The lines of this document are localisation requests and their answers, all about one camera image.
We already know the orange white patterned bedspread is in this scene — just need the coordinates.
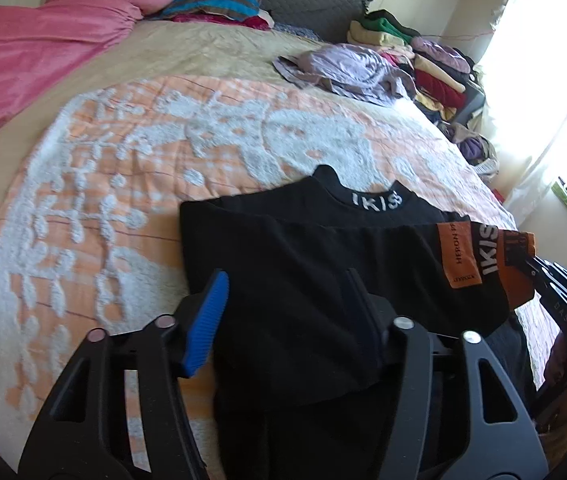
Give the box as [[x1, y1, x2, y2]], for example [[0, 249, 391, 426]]
[[0, 74, 565, 480]]

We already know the pink blanket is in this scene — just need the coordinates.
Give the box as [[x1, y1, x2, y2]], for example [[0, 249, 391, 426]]
[[0, 0, 172, 128]]

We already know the lilac crumpled garment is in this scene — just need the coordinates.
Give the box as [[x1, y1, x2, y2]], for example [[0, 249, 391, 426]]
[[272, 44, 417, 106]]

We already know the bag of clothes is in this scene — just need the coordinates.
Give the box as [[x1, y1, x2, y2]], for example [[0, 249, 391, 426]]
[[437, 122, 499, 184]]

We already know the black IKISS sweater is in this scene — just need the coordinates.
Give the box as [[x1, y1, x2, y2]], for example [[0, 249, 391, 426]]
[[179, 166, 535, 479]]

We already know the striped folded clothes stack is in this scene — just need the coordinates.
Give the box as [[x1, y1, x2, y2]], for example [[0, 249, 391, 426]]
[[148, 0, 274, 30]]

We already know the beige bed sheet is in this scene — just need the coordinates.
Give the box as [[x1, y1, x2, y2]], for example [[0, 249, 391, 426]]
[[0, 19, 344, 241]]

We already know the pile of folded clothes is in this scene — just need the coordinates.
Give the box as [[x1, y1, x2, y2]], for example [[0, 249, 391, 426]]
[[347, 10, 485, 125]]

